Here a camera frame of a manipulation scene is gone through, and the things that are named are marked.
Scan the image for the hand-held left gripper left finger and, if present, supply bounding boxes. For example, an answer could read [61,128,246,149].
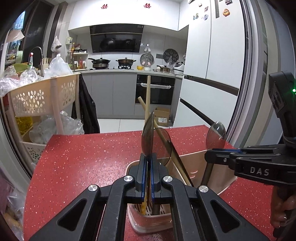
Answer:
[29,153,148,241]

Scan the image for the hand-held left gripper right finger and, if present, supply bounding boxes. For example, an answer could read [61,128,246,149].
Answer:
[149,153,270,241]

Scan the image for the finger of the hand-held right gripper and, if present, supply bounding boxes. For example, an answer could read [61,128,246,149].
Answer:
[205,149,279,166]
[222,145,286,154]

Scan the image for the black handled spoon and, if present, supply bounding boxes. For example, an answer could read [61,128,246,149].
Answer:
[201,122,226,187]
[142,112,160,215]
[153,124,173,166]

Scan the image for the beige plastic utensil holder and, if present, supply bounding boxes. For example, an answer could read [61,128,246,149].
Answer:
[125,149,238,234]

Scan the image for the grooved wooden chopstick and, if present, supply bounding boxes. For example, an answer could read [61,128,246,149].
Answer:
[142,75,152,215]

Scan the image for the person's right hand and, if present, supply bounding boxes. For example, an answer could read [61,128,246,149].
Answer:
[270,185,296,230]

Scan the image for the cardboard box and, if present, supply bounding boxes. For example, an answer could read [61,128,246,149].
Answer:
[154,107,173,128]

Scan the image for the black built-in oven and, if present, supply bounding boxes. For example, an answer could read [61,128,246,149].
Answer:
[135,74,176,106]

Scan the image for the black hanging garment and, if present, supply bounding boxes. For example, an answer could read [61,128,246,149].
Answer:
[71,73,100,134]

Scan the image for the white rice cooker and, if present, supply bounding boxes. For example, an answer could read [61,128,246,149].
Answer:
[174,61,185,75]

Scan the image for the white refrigerator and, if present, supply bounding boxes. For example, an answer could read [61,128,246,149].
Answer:
[172,0,249,142]

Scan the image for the pile of clear plastic bags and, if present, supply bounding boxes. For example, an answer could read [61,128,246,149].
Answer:
[30,111,85,144]

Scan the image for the round dark divided tray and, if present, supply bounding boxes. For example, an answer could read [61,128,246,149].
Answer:
[163,49,178,62]

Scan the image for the bronze pot with lid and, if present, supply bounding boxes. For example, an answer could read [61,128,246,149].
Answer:
[116,57,136,66]

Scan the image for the round metal steamer rack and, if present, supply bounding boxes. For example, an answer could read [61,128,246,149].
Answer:
[140,53,154,66]

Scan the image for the black wok with lid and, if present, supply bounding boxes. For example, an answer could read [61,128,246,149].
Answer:
[88,57,111,69]

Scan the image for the yellow oil bottle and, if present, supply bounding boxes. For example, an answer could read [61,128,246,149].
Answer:
[15,116,34,136]

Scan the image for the clear bag of food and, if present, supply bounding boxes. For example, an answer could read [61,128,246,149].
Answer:
[0,190,26,241]

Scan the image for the white spice rack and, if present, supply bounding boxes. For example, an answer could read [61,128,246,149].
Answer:
[68,50,89,70]

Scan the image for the cluster of fridge magnets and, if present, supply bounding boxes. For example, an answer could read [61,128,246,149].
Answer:
[192,0,232,21]

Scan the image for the beige plastic storage cart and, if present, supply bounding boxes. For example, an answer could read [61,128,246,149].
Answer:
[7,74,81,167]

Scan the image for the black range hood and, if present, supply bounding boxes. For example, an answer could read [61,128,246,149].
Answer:
[90,24,144,53]

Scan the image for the hanging white plastic bag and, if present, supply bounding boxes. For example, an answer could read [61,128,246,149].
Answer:
[51,35,62,52]

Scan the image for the curved kitchen faucet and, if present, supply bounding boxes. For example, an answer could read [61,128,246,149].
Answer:
[30,46,44,70]

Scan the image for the crumpled clear plastic bag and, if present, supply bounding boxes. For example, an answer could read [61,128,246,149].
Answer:
[0,65,44,98]

